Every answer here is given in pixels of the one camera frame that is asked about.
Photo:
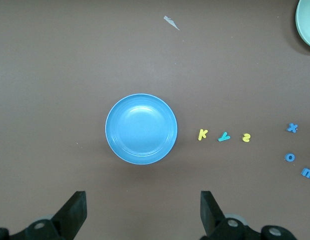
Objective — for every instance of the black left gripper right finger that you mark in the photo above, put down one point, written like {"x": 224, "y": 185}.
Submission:
{"x": 212, "y": 217}

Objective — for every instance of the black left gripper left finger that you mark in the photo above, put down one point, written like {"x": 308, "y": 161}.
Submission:
{"x": 69, "y": 215}

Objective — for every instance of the teal letter y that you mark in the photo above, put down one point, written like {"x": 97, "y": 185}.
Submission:
{"x": 224, "y": 137}

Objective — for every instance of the yellow letter k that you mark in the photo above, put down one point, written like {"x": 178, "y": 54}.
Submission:
{"x": 201, "y": 135}

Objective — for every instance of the yellow letter s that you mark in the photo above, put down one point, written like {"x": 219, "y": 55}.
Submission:
{"x": 246, "y": 137}

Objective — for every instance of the blue letter o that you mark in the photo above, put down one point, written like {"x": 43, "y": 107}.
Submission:
{"x": 286, "y": 157}

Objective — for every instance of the blue letter m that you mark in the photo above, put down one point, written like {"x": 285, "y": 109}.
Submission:
{"x": 306, "y": 172}

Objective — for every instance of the blue plate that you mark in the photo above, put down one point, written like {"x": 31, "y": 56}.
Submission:
{"x": 141, "y": 128}

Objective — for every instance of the blue letter x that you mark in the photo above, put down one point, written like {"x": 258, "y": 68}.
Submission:
{"x": 292, "y": 127}

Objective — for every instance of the white tape scrap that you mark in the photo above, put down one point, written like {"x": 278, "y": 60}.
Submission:
{"x": 169, "y": 20}

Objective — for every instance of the pale green plate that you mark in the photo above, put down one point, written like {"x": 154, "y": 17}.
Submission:
{"x": 307, "y": 22}

